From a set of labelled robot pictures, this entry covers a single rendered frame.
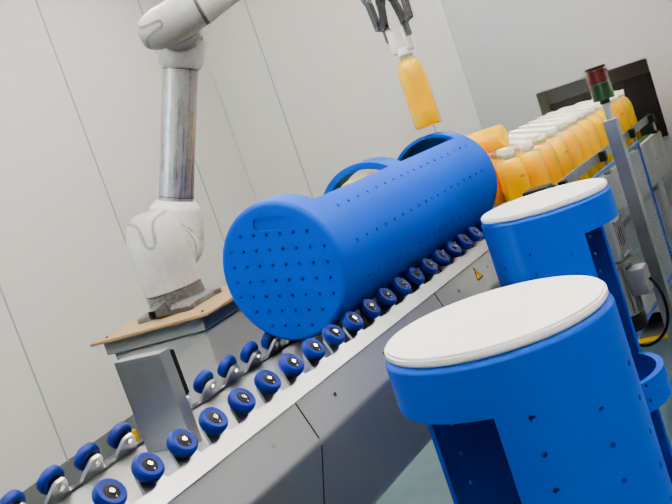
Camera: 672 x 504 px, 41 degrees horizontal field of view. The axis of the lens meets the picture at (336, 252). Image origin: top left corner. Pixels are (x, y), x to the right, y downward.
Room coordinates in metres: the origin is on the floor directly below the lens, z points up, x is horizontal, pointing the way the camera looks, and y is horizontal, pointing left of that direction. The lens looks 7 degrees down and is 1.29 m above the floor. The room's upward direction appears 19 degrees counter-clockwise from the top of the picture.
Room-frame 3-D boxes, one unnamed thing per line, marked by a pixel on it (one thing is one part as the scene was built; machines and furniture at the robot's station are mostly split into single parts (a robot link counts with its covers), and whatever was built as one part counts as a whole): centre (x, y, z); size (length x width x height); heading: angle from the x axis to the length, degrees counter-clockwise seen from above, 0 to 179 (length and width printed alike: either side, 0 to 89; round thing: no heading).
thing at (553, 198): (1.92, -0.46, 1.03); 0.28 x 0.28 x 0.01
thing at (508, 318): (1.06, -0.15, 1.03); 0.28 x 0.28 x 0.01
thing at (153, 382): (1.38, 0.33, 1.00); 0.10 x 0.04 x 0.15; 58
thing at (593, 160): (3.14, -1.03, 0.96); 1.60 x 0.01 x 0.03; 148
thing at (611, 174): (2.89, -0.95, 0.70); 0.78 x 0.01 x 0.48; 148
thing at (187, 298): (2.40, 0.46, 1.04); 0.22 x 0.18 x 0.06; 155
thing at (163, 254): (2.43, 0.45, 1.18); 0.18 x 0.16 x 0.22; 177
